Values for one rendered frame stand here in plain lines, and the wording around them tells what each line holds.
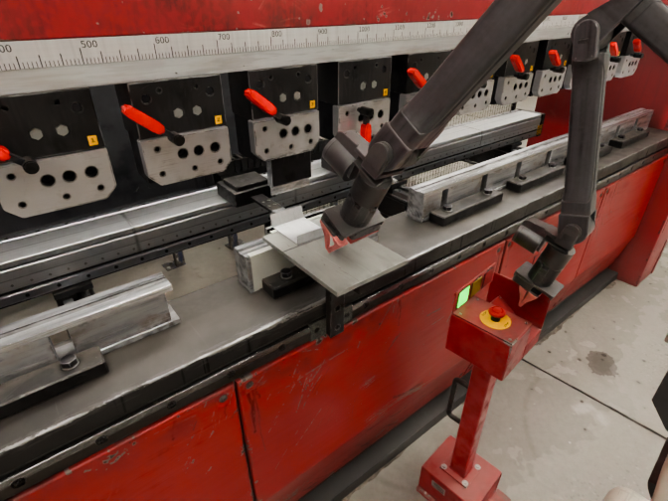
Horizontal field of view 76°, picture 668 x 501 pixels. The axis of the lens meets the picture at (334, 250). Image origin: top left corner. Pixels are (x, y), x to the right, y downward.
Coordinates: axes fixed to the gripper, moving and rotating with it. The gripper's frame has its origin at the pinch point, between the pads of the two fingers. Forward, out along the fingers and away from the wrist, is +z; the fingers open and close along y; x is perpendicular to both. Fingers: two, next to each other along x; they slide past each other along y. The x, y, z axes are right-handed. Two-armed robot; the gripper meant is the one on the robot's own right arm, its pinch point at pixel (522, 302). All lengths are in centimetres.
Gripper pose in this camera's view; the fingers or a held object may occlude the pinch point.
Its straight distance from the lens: 119.1
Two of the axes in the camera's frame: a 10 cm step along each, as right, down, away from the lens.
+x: -7.2, 3.6, -5.9
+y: -6.7, -5.8, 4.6
